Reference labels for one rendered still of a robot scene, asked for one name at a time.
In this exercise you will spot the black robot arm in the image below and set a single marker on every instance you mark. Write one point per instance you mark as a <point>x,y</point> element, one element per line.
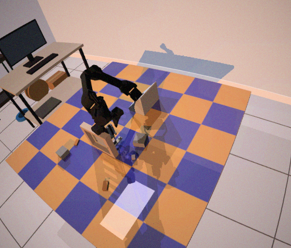
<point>89,97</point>

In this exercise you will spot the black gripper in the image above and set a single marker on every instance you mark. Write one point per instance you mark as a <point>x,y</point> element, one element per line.
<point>114,115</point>

